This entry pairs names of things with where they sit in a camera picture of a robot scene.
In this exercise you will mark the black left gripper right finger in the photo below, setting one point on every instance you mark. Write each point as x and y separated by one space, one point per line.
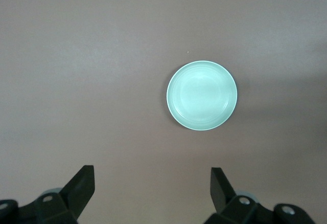
224 198

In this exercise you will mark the pale green round plate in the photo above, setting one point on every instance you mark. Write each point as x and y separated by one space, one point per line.
201 95

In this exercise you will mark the brown table mat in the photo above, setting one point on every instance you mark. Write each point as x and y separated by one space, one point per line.
76 80

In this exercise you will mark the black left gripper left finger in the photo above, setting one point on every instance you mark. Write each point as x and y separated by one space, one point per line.
76 193

